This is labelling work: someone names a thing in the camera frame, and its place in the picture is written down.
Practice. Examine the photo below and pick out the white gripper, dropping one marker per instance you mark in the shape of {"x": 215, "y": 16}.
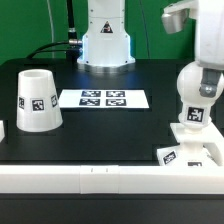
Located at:
{"x": 209, "y": 44}

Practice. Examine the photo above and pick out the white lamp bulb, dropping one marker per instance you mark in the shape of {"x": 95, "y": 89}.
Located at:
{"x": 196, "y": 109}

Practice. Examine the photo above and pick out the white lamp base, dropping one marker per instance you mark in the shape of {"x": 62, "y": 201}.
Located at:
{"x": 203, "y": 147}

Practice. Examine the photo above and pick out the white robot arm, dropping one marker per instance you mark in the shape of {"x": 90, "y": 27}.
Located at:
{"x": 106, "y": 45}

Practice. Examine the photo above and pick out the white lamp shade cone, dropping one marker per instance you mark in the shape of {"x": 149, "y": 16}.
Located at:
{"x": 37, "y": 102}

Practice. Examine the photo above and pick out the white marker sheet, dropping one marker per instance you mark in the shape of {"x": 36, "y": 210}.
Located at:
{"x": 83, "y": 98}

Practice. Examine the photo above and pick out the white left fence piece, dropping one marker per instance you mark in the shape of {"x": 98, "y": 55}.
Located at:
{"x": 2, "y": 132}

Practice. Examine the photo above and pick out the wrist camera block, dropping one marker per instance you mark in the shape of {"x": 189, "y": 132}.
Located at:
{"x": 175, "y": 15}

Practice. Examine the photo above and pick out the white front fence rail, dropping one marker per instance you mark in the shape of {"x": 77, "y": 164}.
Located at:
{"x": 110, "y": 179}

